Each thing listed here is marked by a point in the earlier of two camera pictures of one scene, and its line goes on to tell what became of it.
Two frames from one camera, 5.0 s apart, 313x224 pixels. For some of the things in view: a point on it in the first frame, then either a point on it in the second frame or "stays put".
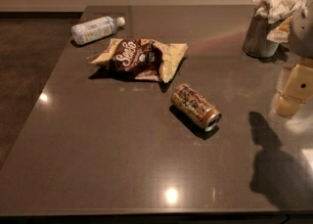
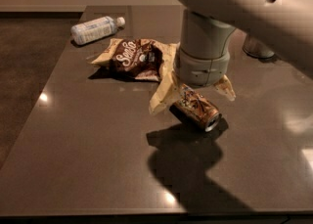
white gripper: x=302 y=37 -> x=202 y=69
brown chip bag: x=147 y=60 stays put
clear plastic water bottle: x=88 y=30 stays put
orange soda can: x=195 y=107 stays put
